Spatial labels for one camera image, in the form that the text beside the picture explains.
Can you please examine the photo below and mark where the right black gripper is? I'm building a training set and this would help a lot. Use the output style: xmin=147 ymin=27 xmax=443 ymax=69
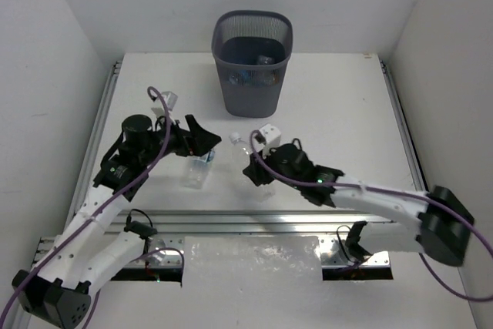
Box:
xmin=245 ymin=139 xmax=303 ymax=190

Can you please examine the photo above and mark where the clear crinkled water bottle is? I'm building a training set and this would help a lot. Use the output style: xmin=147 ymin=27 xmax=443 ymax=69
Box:
xmin=229 ymin=132 xmax=276 ymax=202

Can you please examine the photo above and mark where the blue label water bottle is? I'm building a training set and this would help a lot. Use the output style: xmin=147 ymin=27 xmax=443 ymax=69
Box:
xmin=228 ymin=70 xmax=277 ymax=87

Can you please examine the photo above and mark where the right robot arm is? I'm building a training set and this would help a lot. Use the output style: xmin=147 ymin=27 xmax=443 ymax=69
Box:
xmin=243 ymin=143 xmax=475 ymax=267

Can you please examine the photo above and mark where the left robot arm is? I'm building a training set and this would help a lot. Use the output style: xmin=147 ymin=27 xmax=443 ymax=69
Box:
xmin=12 ymin=114 xmax=221 ymax=328

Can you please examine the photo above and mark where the grey mesh waste bin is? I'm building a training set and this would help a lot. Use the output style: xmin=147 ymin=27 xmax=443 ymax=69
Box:
xmin=211 ymin=10 xmax=293 ymax=118

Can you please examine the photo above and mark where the white label water bottle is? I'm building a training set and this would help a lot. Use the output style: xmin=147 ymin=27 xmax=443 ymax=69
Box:
xmin=182 ymin=149 xmax=215 ymax=190

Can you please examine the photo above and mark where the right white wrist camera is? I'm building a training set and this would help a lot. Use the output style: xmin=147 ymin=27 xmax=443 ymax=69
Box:
xmin=255 ymin=123 xmax=281 ymax=147

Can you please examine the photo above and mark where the aluminium front rail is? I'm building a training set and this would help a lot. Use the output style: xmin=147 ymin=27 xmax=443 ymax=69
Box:
xmin=69 ymin=209 xmax=436 ymax=268

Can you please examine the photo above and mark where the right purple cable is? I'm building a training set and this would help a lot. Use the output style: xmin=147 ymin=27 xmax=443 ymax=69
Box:
xmin=250 ymin=130 xmax=493 ymax=303

